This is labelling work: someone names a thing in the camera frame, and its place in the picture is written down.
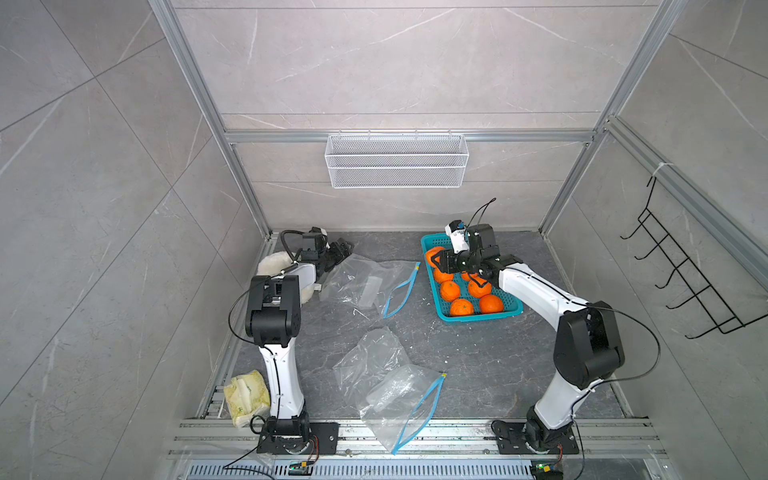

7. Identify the aluminium mounting rail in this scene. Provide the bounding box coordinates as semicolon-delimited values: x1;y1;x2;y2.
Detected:
163;419;667;460

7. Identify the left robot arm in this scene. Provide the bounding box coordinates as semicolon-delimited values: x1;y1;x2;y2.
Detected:
244;227;354;442

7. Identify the orange two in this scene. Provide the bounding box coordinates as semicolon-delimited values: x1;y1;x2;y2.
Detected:
449;298;475;317

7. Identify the orange one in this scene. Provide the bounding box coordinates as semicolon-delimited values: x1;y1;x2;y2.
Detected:
478;294;505;314

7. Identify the orange seven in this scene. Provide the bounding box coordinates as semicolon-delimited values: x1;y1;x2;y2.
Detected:
425;246;445;268

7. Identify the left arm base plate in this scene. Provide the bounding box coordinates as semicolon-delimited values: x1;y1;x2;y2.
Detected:
257;418;340;455

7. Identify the white plush dog toy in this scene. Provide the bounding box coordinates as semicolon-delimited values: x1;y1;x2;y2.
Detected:
256;251;317;305

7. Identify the teal plastic basket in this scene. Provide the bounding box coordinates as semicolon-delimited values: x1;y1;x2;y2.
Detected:
427;266;524;323

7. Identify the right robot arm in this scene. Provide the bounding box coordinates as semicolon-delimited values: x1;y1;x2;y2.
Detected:
429;220;625;453

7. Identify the orange three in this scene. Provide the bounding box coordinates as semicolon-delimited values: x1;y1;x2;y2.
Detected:
433;268;454;284

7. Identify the black wire hook rack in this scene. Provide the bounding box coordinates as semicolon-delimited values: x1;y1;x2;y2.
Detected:
620;176;767;340

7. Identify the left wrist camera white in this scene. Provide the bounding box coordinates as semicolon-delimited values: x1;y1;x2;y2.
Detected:
306;227;328;255

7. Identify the clear zip-top bag blue seal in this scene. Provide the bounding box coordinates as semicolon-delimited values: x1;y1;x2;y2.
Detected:
333;328;446;455

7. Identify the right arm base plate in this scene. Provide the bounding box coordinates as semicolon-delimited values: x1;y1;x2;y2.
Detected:
490;420;580;455

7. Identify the orange four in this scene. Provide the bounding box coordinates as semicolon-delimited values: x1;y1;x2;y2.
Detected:
439;280;461;303

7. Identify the yellow plush toy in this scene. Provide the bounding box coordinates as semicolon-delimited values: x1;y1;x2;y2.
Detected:
223;370;271;428

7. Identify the orange six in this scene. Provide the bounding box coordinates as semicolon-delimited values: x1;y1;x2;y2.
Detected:
468;278;493;299

